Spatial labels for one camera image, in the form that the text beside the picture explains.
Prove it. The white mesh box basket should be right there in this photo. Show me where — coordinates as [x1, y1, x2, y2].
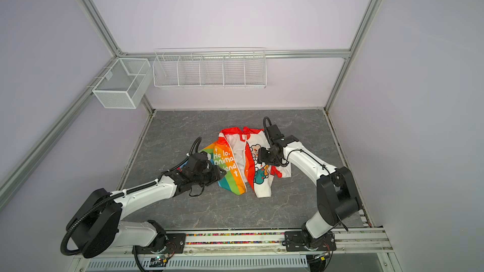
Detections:
[93, 58, 153, 109]

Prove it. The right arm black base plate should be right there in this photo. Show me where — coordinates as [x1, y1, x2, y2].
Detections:
[282, 230, 337, 252]

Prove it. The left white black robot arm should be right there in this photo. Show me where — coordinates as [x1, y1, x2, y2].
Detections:
[60, 152, 226, 258]

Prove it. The long white wire basket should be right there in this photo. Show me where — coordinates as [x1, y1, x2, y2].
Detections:
[152, 47, 267, 89]

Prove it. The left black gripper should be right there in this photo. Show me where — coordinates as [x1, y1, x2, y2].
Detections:
[192, 164, 227, 187]

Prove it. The aluminium front rail frame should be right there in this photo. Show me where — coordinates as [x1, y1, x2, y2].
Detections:
[68, 228, 402, 271]

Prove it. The white vented cable duct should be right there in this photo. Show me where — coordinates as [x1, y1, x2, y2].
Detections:
[86, 255, 309, 271]

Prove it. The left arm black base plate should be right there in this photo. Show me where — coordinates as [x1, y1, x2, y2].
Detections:
[136, 233, 187, 255]

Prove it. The colourful red white kids jacket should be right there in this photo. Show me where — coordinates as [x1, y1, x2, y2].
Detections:
[203, 127, 292, 198]

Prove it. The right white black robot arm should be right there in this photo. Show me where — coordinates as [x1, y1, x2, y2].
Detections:
[257, 117, 363, 246]

